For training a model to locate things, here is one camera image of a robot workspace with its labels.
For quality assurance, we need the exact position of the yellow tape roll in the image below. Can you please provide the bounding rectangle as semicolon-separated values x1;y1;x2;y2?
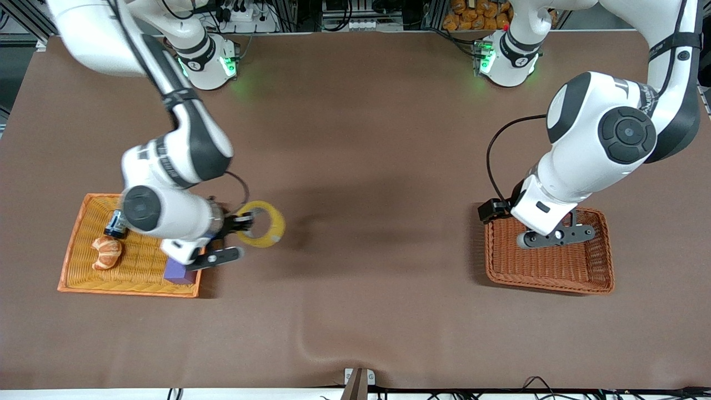
235;200;286;248

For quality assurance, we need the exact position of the purple block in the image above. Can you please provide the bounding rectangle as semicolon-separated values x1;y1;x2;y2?
163;258;202;284

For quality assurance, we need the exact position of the brown wicker basket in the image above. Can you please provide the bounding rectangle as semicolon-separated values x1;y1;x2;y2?
485;198;615;295

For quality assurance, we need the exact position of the orange wicker tray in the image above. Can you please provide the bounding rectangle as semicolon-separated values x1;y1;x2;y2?
57;193;204;299

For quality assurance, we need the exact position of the small blue can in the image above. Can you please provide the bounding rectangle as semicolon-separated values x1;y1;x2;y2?
104;210;127;239

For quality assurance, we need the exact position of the toy croissant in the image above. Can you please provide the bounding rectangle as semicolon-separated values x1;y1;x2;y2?
91;236;123;271

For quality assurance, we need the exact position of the brown table cover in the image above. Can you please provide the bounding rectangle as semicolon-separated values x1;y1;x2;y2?
0;31;711;389

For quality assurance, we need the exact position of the bag of orange buns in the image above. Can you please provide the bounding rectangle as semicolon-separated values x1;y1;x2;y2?
443;0;513;31

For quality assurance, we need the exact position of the white power strip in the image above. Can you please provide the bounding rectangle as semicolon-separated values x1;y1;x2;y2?
214;0;278;33

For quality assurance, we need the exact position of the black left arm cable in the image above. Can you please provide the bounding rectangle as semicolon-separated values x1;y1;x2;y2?
487;0;692;203

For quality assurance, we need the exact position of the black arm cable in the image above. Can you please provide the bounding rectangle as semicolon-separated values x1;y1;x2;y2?
487;0;692;203
111;0;251;214

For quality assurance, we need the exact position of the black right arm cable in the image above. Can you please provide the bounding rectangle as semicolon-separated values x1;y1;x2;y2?
111;0;251;214

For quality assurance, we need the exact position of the metal bracket with brown post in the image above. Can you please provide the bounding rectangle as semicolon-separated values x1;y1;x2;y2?
342;368;376;400

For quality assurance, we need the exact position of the aluminium frame profile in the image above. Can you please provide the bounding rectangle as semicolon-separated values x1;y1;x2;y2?
0;0;56;52

